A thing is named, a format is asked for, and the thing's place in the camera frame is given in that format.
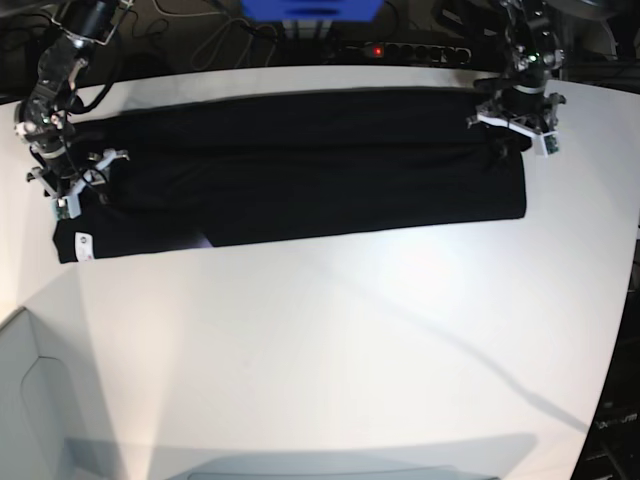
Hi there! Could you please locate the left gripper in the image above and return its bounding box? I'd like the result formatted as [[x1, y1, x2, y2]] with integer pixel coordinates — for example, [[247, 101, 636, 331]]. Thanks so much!
[[466, 85, 567, 165]]

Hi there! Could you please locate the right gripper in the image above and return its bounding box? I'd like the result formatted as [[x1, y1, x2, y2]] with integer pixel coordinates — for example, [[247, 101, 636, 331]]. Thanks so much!
[[26, 148, 130, 201]]

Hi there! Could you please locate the black T-shirt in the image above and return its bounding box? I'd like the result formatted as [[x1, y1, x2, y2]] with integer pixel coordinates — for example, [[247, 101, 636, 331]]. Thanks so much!
[[53, 88, 527, 264]]

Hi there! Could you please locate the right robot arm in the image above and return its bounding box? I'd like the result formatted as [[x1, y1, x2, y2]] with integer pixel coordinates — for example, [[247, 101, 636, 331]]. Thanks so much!
[[15, 1, 134, 199]]

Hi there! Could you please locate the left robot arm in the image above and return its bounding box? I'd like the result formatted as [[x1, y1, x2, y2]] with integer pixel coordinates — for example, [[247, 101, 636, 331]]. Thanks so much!
[[467, 1, 566, 157]]

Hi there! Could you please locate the black power strip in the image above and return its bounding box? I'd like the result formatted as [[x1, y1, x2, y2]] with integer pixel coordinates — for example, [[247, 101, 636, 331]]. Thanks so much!
[[341, 42, 472, 66]]

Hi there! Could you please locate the blue box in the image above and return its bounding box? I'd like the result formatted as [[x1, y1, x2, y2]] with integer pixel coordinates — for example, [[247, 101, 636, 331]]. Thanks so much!
[[241, 0, 384, 22]]

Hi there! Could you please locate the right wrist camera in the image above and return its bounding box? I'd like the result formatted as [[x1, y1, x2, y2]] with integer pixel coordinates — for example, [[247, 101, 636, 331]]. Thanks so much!
[[52, 195, 81, 221]]

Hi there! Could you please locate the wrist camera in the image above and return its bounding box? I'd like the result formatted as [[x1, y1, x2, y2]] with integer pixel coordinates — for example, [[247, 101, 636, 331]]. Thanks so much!
[[532, 131, 560, 158], [52, 195, 81, 221]]

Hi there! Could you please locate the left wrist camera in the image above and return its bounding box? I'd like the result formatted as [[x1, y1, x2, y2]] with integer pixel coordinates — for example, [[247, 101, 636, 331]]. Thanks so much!
[[532, 131, 560, 158]]

